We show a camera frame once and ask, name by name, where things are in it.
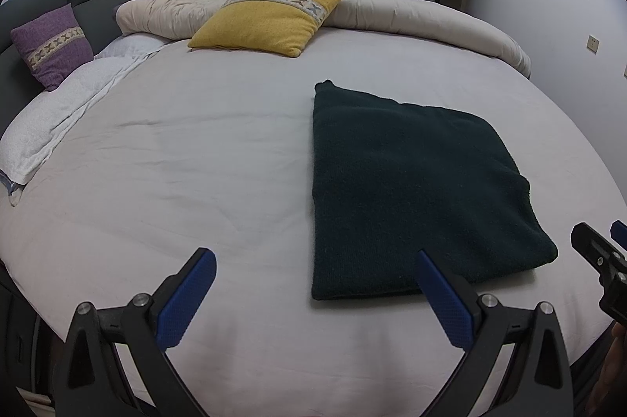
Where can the purple cushion with patterned band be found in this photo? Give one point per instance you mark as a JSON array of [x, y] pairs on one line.
[[51, 47]]

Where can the dark green sweater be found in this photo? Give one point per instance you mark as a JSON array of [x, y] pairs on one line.
[[406, 191]]

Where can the bed with white sheet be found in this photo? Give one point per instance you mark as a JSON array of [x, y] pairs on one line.
[[196, 182]]

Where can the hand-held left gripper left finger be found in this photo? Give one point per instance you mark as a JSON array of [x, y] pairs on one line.
[[188, 299]]

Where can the white pillow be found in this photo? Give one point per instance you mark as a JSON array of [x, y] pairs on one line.
[[63, 108]]

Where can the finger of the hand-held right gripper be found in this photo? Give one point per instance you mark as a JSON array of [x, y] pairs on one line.
[[619, 232], [595, 245]]

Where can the grey padded headboard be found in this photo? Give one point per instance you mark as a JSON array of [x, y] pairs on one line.
[[73, 0]]

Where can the beige rolled duvet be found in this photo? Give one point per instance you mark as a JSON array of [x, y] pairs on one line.
[[421, 17]]

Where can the yellow cushion with patterned band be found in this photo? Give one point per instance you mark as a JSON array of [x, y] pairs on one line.
[[274, 13]]

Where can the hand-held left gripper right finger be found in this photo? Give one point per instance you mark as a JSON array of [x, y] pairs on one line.
[[443, 299]]

